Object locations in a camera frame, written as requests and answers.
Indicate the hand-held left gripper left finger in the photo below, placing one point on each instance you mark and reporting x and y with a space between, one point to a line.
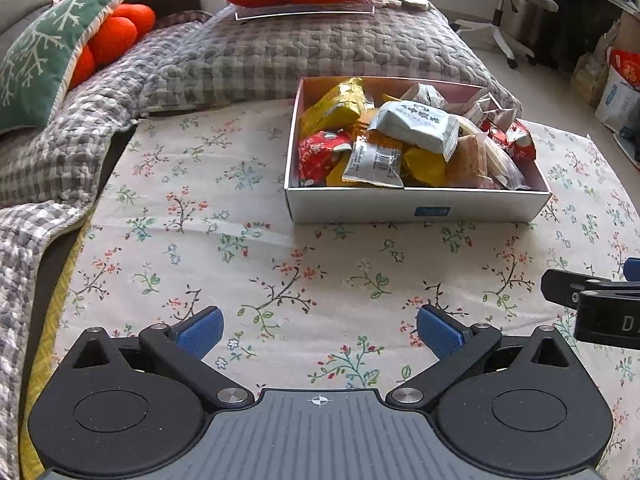
200 332

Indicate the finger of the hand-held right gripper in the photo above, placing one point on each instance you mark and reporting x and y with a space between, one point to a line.
633 269
565 287

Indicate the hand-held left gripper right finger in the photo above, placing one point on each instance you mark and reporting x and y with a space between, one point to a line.
440 332

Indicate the white and blue snack packet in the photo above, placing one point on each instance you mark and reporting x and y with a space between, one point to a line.
495 160

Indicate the red and white snack packet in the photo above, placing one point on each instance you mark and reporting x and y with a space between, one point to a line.
515 140

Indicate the pink cardboard box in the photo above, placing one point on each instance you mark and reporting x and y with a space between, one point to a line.
350 205

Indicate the brown crisp bar packet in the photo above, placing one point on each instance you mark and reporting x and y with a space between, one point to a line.
465 160

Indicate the plain yellow snack packet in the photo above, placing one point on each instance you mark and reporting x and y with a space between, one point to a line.
336 172

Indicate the white black-lettered snack packet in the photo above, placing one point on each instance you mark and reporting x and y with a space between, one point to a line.
475 105

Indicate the pale grey snack packet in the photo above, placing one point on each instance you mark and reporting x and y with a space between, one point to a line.
415 125

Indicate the orange brown snack packet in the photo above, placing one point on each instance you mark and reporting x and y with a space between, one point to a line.
362 132

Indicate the yellow red-label snack packet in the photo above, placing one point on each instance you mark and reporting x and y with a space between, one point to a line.
330 105

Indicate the floral bed sheet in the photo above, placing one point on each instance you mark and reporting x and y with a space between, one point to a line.
250 260

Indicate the yellow woven cloth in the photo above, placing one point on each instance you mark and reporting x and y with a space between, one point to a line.
55 320

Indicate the white plastic bag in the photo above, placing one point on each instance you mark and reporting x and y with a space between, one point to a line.
617 102

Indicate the stack of papers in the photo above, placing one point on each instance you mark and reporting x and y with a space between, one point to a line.
590 77

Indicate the red plastic bag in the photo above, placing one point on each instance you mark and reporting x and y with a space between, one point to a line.
625 65

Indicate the wooden shelf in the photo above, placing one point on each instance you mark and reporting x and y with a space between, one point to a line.
620 5

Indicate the white office chair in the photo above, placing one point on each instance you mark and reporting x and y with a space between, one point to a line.
505 15

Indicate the small orange plush cushion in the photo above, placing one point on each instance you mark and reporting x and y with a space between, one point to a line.
115 35

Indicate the green snowflake pillow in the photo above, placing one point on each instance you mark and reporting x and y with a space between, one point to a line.
45 55

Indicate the white crumpled wrapper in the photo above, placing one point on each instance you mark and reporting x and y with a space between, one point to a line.
412 1

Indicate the grey cushion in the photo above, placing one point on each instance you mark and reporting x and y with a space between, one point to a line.
20 10

